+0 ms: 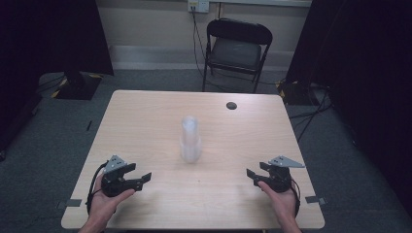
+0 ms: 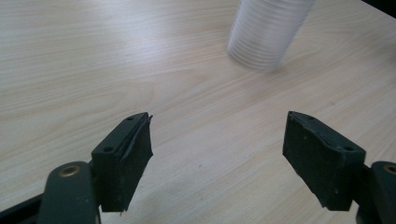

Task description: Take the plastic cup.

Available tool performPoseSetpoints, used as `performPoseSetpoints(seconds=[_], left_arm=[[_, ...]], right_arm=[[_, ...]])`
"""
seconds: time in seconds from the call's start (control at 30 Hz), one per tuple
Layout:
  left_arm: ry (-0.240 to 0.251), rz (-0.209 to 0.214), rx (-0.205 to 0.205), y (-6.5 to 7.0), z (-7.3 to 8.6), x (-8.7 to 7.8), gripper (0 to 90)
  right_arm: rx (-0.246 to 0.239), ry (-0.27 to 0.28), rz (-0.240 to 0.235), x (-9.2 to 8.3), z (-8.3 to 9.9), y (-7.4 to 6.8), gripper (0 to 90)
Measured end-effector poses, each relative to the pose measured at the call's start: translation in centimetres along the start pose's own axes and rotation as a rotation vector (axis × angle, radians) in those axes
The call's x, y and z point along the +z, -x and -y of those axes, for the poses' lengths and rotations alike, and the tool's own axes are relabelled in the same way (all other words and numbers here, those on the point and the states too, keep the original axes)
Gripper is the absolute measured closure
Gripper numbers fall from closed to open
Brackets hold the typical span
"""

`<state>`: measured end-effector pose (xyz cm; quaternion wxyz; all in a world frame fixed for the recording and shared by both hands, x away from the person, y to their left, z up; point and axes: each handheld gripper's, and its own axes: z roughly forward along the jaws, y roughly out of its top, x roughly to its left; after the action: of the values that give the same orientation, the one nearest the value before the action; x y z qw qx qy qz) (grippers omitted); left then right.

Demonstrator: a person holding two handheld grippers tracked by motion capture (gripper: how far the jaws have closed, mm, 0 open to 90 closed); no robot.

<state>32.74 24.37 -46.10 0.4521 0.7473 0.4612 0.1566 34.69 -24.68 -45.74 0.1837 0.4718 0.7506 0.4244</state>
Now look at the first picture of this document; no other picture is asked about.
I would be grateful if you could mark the black curtain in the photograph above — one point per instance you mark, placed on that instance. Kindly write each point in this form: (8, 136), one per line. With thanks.
(48, 39)
(366, 81)

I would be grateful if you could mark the person's left hand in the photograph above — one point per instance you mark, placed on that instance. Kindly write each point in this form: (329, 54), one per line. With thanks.
(103, 204)

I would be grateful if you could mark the small black floor object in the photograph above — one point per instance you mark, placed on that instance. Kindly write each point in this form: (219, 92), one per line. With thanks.
(89, 125)

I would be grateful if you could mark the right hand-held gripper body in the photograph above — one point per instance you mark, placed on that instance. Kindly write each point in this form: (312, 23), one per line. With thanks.
(279, 179)

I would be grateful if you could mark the stack of clear plastic cups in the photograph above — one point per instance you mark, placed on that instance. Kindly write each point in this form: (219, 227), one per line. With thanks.
(190, 142)

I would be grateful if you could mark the black stand base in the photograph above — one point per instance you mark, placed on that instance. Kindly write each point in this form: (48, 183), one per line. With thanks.
(77, 87)
(294, 93)

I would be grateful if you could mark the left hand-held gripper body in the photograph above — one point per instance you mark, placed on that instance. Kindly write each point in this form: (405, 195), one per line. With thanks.
(112, 184)

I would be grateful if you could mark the grey tape strip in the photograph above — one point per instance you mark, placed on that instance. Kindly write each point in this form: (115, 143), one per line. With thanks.
(73, 203)
(313, 199)

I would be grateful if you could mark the black folding chair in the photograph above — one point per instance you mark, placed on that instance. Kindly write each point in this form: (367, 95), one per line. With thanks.
(234, 53)

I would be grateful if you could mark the white wall outlet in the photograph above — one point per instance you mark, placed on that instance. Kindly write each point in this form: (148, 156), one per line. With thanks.
(198, 5)

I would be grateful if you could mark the person's right hand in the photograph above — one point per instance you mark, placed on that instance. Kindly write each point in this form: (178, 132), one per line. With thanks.
(285, 204)

